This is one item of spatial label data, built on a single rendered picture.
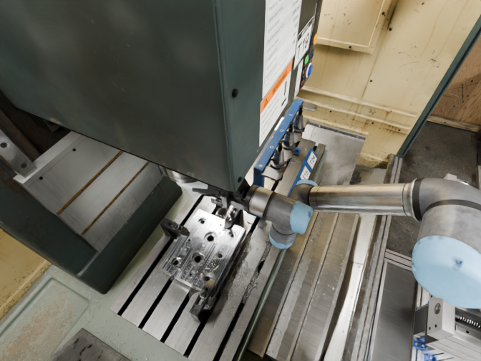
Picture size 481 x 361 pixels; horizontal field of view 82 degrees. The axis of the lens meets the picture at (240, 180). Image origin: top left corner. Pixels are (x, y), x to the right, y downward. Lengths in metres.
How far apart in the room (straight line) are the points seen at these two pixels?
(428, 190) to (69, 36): 0.69
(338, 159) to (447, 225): 1.20
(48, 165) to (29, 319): 0.98
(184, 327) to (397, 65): 1.43
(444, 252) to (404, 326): 1.49
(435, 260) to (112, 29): 0.59
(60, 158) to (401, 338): 1.89
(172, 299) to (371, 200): 0.82
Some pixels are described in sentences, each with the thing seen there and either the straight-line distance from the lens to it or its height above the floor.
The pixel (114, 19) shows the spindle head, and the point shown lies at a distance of 0.42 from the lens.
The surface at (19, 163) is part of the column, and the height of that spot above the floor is 1.46.
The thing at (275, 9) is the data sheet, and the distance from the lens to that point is 0.47.
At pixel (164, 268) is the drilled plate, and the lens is 1.15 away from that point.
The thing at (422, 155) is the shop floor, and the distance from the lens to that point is 3.21.
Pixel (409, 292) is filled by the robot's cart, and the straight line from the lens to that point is 2.12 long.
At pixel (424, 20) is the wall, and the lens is 1.48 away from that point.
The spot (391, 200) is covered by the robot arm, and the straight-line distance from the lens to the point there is 0.72.
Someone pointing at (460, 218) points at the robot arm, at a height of 1.59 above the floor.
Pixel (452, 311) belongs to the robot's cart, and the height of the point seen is 1.12.
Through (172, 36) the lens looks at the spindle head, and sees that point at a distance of 0.36.
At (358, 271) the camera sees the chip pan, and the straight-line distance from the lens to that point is 1.53.
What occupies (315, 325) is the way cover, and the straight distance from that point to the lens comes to 1.35.
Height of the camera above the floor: 2.02
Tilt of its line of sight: 52 degrees down
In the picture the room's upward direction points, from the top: 3 degrees counter-clockwise
